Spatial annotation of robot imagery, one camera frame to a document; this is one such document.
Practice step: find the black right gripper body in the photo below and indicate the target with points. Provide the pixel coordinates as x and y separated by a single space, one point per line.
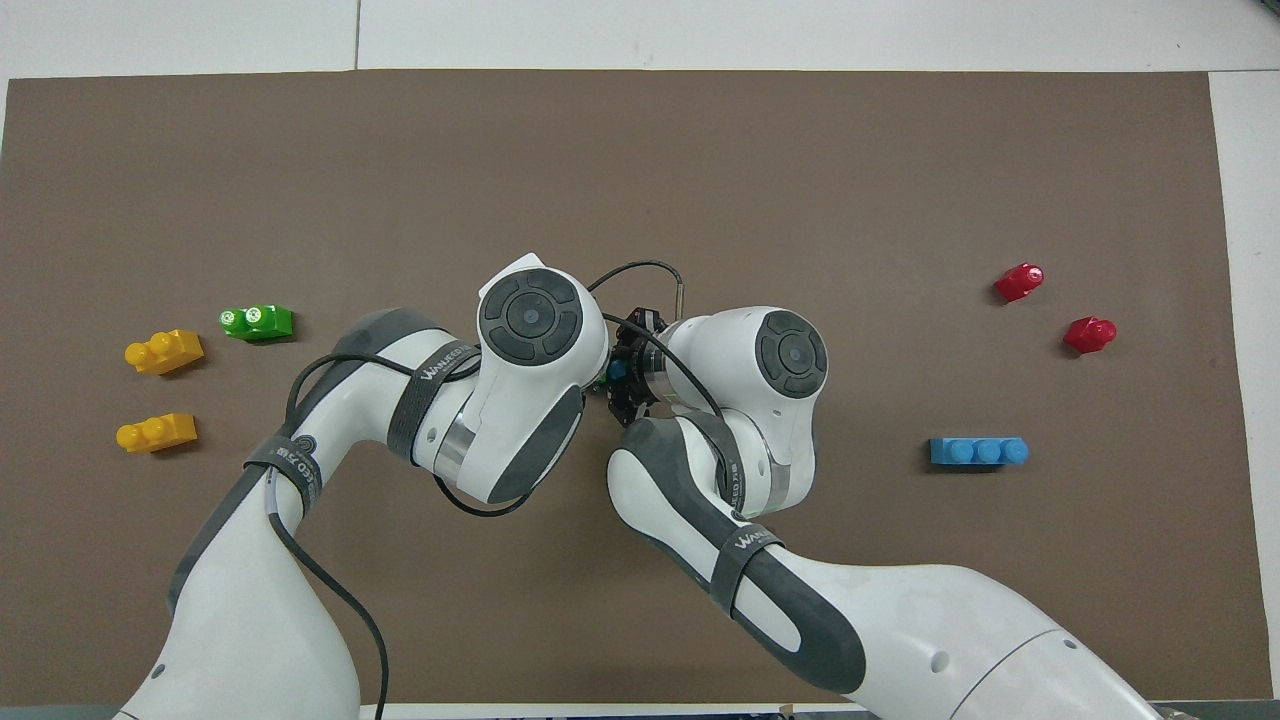
638 370

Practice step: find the blue three-stud toy brick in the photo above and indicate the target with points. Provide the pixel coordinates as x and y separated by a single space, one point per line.
617 370
978 451

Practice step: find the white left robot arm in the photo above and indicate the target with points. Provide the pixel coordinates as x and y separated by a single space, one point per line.
300 500

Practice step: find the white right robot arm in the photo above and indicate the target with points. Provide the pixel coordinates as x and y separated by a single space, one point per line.
760 480

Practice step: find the brown table mat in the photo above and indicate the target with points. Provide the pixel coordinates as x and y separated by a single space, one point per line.
640 180

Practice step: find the green brick with white studs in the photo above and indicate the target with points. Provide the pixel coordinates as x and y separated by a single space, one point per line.
258 323

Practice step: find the red toy brick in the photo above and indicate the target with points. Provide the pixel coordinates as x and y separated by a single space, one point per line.
1019 282
1089 334

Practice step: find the yellow toy brick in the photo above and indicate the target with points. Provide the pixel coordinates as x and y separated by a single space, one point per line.
165 352
157 432

